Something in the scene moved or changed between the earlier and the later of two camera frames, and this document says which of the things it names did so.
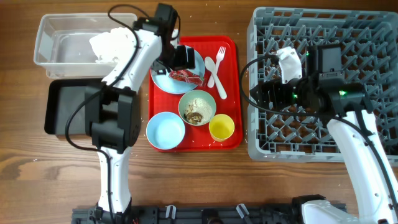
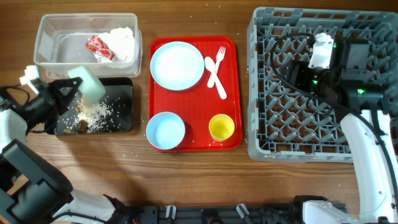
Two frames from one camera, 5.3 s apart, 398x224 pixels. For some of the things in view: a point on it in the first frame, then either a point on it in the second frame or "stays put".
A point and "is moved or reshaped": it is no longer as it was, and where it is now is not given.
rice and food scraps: x=198 y=111 is moved or reshaped
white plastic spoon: x=210 y=65 stays put
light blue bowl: x=165 y=130 stays put
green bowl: x=197 y=107 to x=91 y=89
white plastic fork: x=220 y=56 stays put
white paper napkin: x=120 y=43 stays put
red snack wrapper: x=185 y=75 to x=97 y=46
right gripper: x=261 y=93 to x=296 y=75
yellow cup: x=221 y=126 stays put
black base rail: x=247 y=214 stays put
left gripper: x=181 y=60 to x=60 y=101
